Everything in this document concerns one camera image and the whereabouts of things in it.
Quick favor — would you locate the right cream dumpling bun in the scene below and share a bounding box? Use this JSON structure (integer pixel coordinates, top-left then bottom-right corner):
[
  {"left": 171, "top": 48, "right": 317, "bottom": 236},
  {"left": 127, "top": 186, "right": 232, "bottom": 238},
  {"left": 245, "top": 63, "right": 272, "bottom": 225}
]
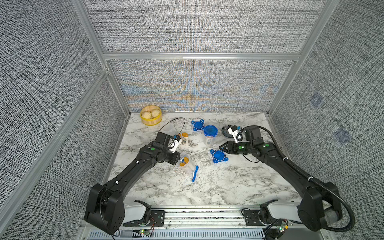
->
[{"left": 150, "top": 109, "right": 161, "bottom": 119}]

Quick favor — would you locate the clear plastic container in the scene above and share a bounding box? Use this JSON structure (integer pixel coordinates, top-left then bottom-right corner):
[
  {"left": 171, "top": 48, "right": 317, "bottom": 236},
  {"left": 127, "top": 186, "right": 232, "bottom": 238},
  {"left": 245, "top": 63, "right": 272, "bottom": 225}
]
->
[
  {"left": 162, "top": 124, "right": 178, "bottom": 136},
  {"left": 205, "top": 135, "right": 216, "bottom": 147},
  {"left": 177, "top": 152, "right": 196, "bottom": 179}
]

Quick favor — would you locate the cream dumpling bun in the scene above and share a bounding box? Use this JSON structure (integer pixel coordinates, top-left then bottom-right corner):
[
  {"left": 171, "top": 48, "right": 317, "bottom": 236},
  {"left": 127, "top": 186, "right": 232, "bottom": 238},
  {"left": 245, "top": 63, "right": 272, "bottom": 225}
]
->
[
  {"left": 150, "top": 109, "right": 161, "bottom": 119},
  {"left": 141, "top": 111, "right": 152, "bottom": 120}
]

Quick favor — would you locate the left cream dumpling bun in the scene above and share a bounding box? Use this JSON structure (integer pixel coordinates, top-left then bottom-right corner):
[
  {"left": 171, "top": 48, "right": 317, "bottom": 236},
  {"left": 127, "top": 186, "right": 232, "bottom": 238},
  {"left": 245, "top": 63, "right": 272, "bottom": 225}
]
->
[{"left": 141, "top": 111, "right": 152, "bottom": 120}]

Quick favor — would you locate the blue toothbrush lower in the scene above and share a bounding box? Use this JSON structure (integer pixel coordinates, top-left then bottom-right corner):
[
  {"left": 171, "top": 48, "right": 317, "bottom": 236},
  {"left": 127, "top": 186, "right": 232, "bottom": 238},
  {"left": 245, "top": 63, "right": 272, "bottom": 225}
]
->
[{"left": 192, "top": 166, "right": 199, "bottom": 183}]

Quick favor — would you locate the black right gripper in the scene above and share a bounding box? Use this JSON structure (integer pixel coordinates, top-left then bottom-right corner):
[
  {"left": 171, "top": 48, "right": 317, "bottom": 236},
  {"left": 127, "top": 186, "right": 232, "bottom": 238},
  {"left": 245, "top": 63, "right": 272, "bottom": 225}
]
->
[{"left": 218, "top": 140, "right": 254, "bottom": 155}]

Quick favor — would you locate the blue lid back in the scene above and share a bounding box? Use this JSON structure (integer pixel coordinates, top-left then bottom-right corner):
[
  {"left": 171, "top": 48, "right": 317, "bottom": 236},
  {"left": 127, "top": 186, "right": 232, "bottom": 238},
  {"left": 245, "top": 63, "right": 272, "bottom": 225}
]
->
[{"left": 191, "top": 119, "right": 205, "bottom": 132}]

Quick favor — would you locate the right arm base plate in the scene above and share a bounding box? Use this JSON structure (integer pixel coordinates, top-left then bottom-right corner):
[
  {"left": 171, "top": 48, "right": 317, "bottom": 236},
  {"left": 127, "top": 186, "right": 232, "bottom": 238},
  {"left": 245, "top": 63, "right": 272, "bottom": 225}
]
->
[{"left": 241, "top": 208, "right": 289, "bottom": 226}]

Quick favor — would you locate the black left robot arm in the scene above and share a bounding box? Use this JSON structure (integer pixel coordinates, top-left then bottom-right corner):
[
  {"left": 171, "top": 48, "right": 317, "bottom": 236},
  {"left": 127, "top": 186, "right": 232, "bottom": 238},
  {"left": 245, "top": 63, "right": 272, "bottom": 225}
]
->
[{"left": 84, "top": 132, "right": 181, "bottom": 236}]

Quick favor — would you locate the orange cap bottle four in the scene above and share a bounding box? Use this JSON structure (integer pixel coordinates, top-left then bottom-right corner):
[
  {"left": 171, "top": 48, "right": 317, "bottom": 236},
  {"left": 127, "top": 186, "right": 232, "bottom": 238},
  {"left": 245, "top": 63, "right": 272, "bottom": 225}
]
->
[{"left": 179, "top": 157, "right": 190, "bottom": 167}]

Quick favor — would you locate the aluminium front rail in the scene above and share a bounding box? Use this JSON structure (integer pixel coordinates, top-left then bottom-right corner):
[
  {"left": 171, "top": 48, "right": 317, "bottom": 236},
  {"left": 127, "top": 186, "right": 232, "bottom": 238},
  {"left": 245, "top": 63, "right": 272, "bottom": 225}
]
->
[{"left": 76, "top": 206, "right": 331, "bottom": 240}]

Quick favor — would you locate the yellow bamboo steamer basket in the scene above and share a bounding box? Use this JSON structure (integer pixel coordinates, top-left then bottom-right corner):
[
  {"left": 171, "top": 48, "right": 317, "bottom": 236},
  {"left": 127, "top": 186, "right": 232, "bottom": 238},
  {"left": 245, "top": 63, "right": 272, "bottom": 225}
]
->
[{"left": 140, "top": 105, "right": 163, "bottom": 126}]

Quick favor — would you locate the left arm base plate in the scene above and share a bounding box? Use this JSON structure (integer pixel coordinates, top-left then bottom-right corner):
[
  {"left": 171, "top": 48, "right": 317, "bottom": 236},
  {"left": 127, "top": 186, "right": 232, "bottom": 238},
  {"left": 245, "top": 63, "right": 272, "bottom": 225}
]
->
[{"left": 123, "top": 200, "right": 165, "bottom": 227}]

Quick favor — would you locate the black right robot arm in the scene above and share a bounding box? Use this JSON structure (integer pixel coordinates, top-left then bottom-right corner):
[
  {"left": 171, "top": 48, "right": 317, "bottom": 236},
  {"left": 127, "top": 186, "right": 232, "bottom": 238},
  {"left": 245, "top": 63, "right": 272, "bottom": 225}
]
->
[{"left": 219, "top": 125, "right": 356, "bottom": 233}]

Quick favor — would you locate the blue lid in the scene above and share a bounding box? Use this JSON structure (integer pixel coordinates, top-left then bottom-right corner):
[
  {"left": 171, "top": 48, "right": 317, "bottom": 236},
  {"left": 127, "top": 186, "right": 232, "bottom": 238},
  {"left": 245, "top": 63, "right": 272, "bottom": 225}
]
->
[
  {"left": 210, "top": 149, "right": 229, "bottom": 164},
  {"left": 191, "top": 119, "right": 205, "bottom": 132},
  {"left": 204, "top": 125, "right": 218, "bottom": 138}
]

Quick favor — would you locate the orange cap bottle three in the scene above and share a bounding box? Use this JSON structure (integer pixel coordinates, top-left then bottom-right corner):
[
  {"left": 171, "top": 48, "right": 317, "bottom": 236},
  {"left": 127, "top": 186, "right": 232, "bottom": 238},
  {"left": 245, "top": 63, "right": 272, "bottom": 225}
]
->
[{"left": 181, "top": 132, "right": 189, "bottom": 146}]

